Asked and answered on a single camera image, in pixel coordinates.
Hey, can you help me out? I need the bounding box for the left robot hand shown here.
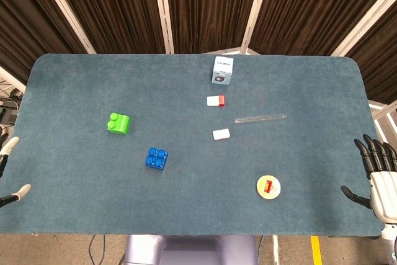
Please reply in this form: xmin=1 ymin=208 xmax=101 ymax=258
xmin=0 ymin=136 xmax=32 ymax=209

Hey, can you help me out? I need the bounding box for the round yellow disc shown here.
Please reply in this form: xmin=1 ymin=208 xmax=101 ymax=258
xmin=256 ymin=174 xmax=282 ymax=200

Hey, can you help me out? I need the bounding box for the plain white eraser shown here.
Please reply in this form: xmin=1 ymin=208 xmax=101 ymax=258
xmin=212 ymin=128 xmax=231 ymax=141

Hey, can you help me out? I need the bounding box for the green toy brick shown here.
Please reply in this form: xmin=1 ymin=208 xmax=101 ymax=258
xmin=107 ymin=112 xmax=132 ymax=136

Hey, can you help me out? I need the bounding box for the clear glass tube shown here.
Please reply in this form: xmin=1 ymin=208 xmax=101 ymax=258
xmin=234 ymin=114 xmax=287 ymax=125

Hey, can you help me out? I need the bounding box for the black floor cable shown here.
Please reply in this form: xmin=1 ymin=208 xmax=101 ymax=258
xmin=88 ymin=235 xmax=107 ymax=265

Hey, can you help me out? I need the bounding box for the lavender robot torso base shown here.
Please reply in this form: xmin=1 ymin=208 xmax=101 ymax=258
xmin=123 ymin=234 xmax=259 ymax=265

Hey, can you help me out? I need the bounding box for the white eraser with red sleeve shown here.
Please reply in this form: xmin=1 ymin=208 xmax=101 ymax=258
xmin=206 ymin=94 xmax=226 ymax=108

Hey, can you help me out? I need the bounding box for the black floor electronics box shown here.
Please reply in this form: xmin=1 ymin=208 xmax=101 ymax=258
xmin=0 ymin=99 xmax=21 ymax=125

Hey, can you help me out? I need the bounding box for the blue toy brick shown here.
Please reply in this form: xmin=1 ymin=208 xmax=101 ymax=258
xmin=145 ymin=147 xmax=169 ymax=171

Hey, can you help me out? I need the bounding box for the white metal screen foot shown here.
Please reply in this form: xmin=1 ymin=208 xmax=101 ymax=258
xmin=368 ymin=99 xmax=397 ymax=144

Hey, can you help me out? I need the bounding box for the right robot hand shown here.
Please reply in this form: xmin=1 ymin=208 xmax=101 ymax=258
xmin=340 ymin=133 xmax=397 ymax=225

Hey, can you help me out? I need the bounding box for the brown folding screen panel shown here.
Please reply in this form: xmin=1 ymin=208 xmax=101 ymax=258
xmin=251 ymin=0 xmax=397 ymax=56
xmin=46 ymin=0 xmax=167 ymax=54
xmin=0 ymin=0 xmax=88 ymax=85
xmin=164 ymin=0 xmax=264 ymax=53
xmin=342 ymin=7 xmax=397 ymax=105

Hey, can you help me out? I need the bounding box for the yellow floor tape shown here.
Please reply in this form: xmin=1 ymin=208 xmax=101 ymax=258
xmin=310 ymin=235 xmax=321 ymax=265

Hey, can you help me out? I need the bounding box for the blue table cloth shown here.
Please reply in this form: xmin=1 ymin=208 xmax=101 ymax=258
xmin=0 ymin=53 xmax=395 ymax=237

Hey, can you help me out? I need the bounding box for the white product box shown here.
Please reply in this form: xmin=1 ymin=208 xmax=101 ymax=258
xmin=211 ymin=56 xmax=235 ymax=86

